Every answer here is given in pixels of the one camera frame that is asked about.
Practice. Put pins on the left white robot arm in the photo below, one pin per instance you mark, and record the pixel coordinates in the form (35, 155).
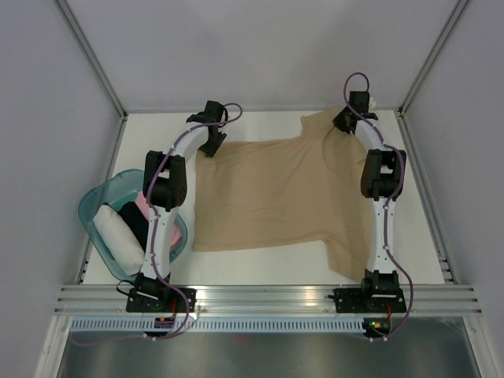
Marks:
(165, 184)

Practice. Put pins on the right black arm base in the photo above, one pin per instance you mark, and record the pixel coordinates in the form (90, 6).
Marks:
(377, 293)

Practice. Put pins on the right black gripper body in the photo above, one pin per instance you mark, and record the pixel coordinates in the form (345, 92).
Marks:
(340, 119)

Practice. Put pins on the beige t shirt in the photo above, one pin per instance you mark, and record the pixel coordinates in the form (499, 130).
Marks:
(282, 192)

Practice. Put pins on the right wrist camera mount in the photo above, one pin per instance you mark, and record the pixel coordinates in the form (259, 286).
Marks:
(372, 103)

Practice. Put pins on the black rolled t shirt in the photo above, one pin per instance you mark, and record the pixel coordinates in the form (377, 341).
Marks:
(134, 219)

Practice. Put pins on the aluminium front rail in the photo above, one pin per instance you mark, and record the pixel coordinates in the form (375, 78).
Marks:
(279, 300)

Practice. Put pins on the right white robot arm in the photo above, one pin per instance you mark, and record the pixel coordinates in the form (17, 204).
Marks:
(382, 178)

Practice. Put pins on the white slotted cable duct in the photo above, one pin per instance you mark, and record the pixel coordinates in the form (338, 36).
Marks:
(221, 324)

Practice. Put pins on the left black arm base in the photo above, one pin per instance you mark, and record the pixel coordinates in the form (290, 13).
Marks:
(146, 295)

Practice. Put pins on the white rolled t shirt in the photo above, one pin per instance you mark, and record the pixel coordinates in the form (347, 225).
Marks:
(116, 244)

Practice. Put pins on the teal plastic basket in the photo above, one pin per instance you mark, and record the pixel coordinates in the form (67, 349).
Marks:
(126, 186)

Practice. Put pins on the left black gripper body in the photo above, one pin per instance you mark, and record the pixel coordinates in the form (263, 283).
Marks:
(219, 139)

